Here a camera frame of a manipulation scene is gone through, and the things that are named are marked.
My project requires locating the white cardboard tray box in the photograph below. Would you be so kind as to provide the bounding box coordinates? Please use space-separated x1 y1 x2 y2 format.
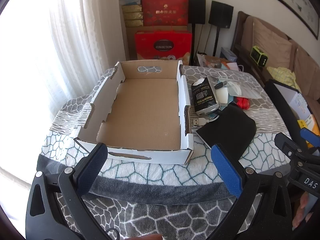
74 59 195 165

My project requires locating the gold flat box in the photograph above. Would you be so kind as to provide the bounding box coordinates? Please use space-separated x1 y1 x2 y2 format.
124 20 144 28
123 12 144 21
122 5 143 13

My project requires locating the clear zip bag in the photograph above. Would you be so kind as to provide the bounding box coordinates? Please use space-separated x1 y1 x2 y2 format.
226 81 263 99

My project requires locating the yellow packet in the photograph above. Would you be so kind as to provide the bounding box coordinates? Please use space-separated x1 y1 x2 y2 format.
297 114 320 148

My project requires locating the black bag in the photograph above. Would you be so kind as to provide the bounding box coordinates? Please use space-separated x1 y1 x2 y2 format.
264 79 311 151

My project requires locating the black pouch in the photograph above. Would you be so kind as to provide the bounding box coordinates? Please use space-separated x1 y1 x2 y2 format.
196 102 257 161

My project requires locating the green black alarm clock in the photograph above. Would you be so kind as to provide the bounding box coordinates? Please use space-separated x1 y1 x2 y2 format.
250 46 268 66

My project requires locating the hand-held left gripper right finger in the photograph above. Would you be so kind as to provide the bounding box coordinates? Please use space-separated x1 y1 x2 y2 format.
211 144 300 240

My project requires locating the white sheer curtain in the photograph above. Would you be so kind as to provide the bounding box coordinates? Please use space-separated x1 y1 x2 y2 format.
0 0 127 180

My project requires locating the yellow plaid cloth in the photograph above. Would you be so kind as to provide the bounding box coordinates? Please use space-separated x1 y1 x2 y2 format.
266 66 302 91

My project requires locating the person's right hand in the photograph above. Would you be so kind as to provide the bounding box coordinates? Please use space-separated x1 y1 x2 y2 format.
292 192 317 230

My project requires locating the tan sofa cushion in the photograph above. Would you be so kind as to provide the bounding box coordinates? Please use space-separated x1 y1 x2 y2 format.
291 39 320 82
252 19 293 68

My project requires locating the black speaker on stand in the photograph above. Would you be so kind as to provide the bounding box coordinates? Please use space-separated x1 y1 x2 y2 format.
187 0 206 66
208 1 234 57

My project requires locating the black usb cable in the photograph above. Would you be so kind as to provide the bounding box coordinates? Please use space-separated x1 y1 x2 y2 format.
192 110 222 126

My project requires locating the framed wall painting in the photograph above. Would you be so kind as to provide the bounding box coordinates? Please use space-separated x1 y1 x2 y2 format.
247 0 320 40

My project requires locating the small grey box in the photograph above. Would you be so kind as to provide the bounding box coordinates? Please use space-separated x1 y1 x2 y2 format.
220 47 238 63

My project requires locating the red string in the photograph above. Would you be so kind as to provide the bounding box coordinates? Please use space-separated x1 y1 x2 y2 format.
236 97 251 111

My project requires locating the black printed packet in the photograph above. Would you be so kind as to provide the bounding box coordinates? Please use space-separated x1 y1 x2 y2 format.
191 77 221 114

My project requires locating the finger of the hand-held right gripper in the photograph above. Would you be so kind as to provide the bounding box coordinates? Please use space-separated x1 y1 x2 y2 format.
299 127 320 148
274 132 310 161

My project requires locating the dark wooden sofa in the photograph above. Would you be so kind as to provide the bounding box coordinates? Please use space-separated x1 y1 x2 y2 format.
231 11 320 105

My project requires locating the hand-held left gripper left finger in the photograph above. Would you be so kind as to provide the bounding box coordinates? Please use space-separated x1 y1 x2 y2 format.
25 142 118 240

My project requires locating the red chocolate gift box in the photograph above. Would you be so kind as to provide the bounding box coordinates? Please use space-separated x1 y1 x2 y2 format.
134 31 192 65

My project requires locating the open carton of tools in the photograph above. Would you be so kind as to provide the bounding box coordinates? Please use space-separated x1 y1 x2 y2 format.
196 52 241 71

